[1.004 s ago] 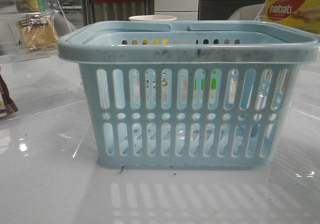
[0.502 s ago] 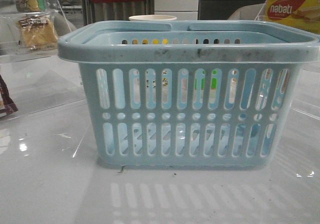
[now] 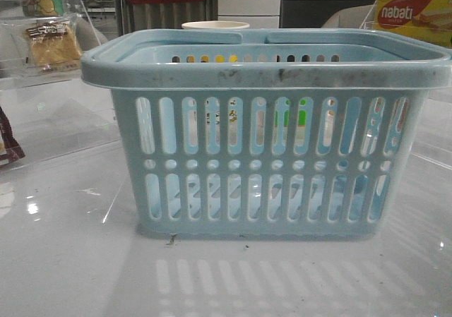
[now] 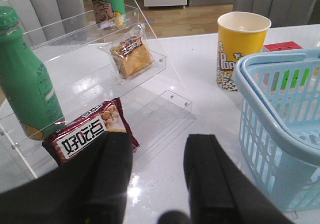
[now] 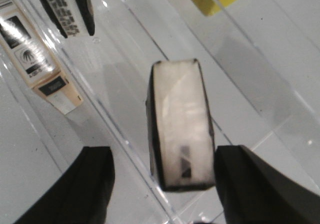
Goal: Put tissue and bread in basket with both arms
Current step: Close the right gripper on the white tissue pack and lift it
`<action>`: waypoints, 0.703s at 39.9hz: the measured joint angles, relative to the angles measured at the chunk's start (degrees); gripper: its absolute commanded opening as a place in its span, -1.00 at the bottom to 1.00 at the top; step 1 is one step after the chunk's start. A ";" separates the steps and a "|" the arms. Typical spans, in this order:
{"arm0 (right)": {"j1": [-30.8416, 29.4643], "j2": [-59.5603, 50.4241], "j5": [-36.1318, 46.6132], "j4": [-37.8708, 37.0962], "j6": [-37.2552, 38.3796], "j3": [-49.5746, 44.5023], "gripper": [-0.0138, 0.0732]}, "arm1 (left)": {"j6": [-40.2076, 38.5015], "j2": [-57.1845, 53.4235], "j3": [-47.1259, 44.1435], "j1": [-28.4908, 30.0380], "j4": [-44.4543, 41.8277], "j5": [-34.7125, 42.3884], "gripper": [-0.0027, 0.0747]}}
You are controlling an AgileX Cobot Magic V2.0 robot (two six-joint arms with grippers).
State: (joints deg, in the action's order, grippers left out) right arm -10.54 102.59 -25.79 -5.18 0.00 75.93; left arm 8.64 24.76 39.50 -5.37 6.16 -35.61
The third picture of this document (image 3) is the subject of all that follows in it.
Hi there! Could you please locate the white drawer cabinet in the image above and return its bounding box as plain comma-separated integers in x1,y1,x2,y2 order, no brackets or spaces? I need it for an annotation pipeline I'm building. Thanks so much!
218,0,281,28

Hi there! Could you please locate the grey armchair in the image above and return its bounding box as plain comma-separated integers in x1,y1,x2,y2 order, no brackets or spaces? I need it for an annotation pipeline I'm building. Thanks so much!
321,4,375,28

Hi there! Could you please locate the yellow nabati wafer box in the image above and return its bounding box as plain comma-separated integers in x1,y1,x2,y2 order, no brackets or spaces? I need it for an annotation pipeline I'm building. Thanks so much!
373,0,451,48

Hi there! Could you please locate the dark red snack packet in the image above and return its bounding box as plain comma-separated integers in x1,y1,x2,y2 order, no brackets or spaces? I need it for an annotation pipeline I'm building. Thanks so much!
0,108,25,167

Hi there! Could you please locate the clear acrylic display shelf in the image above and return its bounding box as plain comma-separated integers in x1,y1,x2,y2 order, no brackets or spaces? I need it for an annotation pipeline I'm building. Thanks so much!
1,0,119,176

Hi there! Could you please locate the packaged bread slice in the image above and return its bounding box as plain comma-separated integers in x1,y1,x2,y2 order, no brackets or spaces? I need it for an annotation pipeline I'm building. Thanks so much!
23,21,82,73

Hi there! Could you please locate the light blue plastic basket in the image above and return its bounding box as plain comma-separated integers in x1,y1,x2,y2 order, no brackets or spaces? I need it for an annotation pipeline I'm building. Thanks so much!
81,28,451,238

